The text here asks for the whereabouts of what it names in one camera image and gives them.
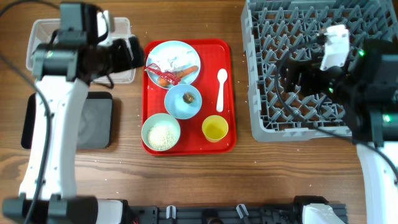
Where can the large light blue plate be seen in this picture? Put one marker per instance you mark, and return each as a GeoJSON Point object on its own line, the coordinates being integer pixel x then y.
{"type": "Point", "coordinates": [189, 79]}

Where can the light green bowl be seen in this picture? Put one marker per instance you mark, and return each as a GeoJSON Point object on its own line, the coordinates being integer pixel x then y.
{"type": "Point", "coordinates": [159, 118]}

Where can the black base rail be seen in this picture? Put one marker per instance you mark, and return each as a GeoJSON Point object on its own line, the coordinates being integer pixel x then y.
{"type": "Point", "coordinates": [241, 213]}

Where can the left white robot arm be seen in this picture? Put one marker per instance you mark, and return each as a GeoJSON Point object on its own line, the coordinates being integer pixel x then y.
{"type": "Point", "coordinates": [63, 70]}

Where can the clear plastic bin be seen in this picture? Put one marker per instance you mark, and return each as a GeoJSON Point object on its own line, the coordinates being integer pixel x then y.
{"type": "Point", "coordinates": [42, 31]}

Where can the brown food lump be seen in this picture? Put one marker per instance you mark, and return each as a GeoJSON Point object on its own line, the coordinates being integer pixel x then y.
{"type": "Point", "coordinates": [188, 98]}

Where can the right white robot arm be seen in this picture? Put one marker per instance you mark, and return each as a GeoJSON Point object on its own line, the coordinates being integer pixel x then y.
{"type": "Point", "coordinates": [368, 94]}

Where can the white tissue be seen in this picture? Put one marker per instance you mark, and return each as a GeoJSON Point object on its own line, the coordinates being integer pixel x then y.
{"type": "Point", "coordinates": [173, 59]}

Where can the red snack wrapper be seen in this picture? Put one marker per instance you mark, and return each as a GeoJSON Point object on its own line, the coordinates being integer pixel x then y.
{"type": "Point", "coordinates": [164, 78]}

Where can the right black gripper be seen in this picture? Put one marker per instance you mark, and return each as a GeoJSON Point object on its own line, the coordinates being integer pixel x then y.
{"type": "Point", "coordinates": [297, 78]}

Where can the orange carrot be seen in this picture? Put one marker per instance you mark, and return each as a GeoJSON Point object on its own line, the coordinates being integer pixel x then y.
{"type": "Point", "coordinates": [187, 71]}

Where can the grey dishwasher rack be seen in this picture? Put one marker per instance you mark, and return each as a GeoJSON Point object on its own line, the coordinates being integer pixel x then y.
{"type": "Point", "coordinates": [269, 28]}

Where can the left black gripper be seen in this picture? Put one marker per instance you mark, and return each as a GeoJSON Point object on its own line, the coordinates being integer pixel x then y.
{"type": "Point", "coordinates": [122, 61]}

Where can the black waste tray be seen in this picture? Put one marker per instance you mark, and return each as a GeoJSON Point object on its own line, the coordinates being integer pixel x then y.
{"type": "Point", "coordinates": [95, 123]}

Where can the white plastic spoon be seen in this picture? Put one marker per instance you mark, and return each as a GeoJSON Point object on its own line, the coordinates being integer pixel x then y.
{"type": "Point", "coordinates": [222, 77]}

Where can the yellow plastic cup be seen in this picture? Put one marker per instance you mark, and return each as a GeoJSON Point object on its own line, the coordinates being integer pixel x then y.
{"type": "Point", "coordinates": [215, 128]}

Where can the light blue bowl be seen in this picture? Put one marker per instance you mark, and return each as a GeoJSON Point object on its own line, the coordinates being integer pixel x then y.
{"type": "Point", "coordinates": [175, 105]}

